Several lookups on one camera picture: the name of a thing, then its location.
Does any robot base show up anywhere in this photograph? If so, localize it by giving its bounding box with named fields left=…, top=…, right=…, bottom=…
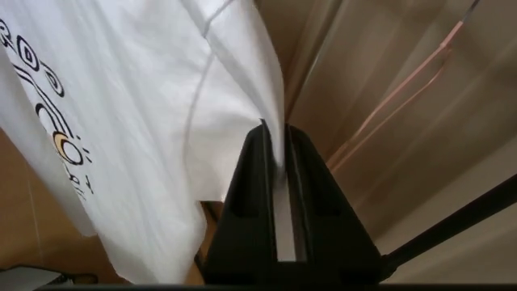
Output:
left=0, top=264, right=98, bottom=285

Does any black clothes rack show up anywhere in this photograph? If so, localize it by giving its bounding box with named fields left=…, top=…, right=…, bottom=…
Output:
left=381, top=173, right=517, bottom=280

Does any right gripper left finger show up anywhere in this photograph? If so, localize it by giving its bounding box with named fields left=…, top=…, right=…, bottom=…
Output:
left=200, top=119, right=284, bottom=285

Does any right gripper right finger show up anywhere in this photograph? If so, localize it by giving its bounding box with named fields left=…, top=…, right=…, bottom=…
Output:
left=284, top=123, right=383, bottom=285

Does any pink clothes hanger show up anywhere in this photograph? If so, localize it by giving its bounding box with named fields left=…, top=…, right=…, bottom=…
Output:
left=326, top=0, right=481, bottom=173

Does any white printed t-shirt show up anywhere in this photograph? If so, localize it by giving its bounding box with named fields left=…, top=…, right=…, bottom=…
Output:
left=0, top=0, right=309, bottom=285

